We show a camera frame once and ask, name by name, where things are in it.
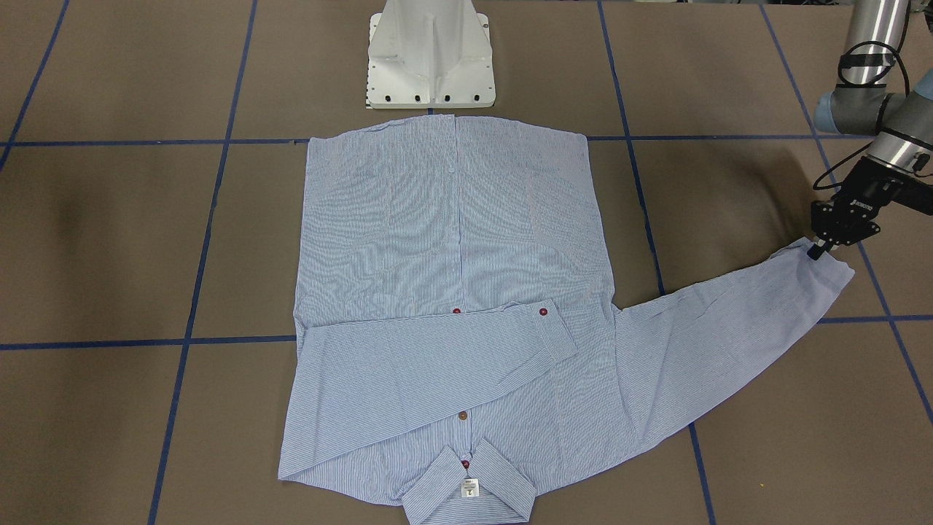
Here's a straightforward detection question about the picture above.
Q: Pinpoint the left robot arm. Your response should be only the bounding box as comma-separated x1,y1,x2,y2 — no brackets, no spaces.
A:
808,1,932,260

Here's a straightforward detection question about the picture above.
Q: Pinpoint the light blue striped shirt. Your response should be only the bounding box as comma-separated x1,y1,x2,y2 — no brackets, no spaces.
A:
278,115,854,524

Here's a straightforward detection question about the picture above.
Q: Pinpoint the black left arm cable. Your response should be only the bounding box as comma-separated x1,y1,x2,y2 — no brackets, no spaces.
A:
813,40,912,192

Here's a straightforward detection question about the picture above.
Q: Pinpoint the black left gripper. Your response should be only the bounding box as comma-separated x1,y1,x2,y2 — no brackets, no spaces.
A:
806,157,909,260

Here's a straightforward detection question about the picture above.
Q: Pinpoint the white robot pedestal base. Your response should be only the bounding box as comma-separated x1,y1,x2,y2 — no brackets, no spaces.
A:
364,1,497,110

